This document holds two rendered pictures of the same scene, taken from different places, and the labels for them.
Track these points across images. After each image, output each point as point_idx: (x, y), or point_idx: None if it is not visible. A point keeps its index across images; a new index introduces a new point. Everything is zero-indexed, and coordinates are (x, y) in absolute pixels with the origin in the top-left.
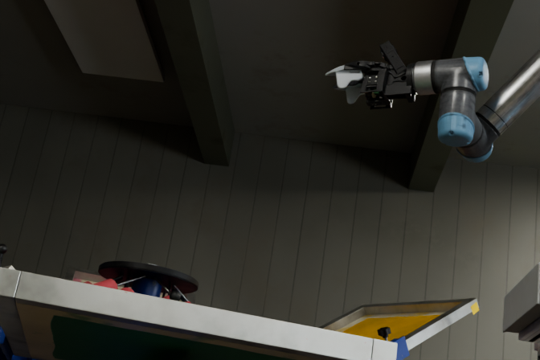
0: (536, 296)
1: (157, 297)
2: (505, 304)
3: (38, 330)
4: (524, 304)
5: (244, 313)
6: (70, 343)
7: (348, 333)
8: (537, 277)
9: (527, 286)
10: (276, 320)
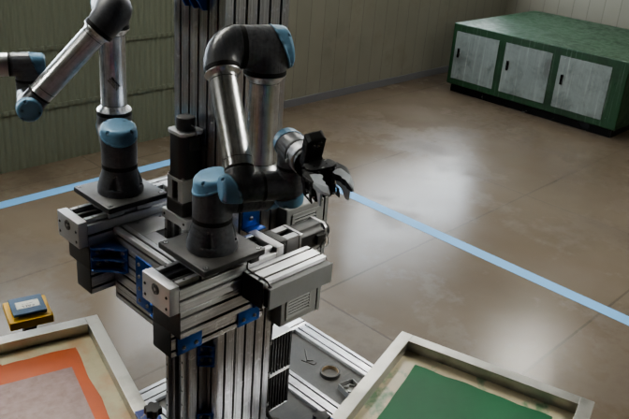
0: (329, 278)
1: (514, 372)
2: (272, 295)
3: None
4: (311, 286)
5: (473, 357)
6: None
7: (424, 339)
8: (330, 269)
9: (315, 276)
10: (458, 352)
